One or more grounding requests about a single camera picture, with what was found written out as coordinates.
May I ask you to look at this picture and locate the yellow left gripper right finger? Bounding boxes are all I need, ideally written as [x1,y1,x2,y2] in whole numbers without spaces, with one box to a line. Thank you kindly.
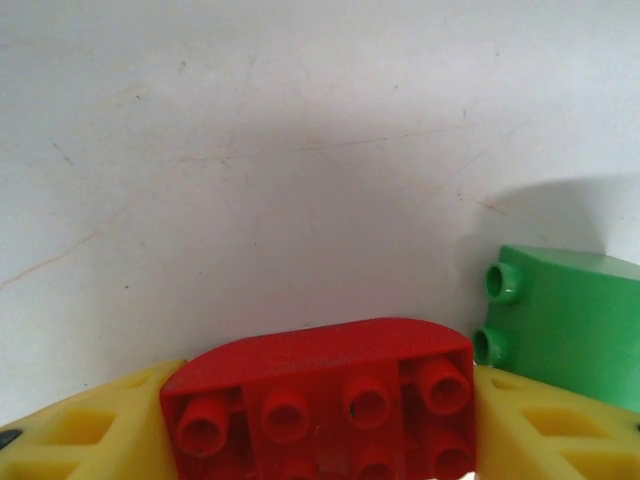
[471,366,640,480]

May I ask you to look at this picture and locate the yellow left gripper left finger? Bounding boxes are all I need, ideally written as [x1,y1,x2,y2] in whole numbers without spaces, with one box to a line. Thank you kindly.
[0,358,190,480]

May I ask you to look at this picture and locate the green lego brick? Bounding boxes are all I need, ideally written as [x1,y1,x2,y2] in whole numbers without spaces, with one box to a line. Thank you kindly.
[472,243,640,416]

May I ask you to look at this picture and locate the red curved lego brick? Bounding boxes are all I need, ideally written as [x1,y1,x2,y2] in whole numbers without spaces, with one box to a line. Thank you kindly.
[158,317,476,480]

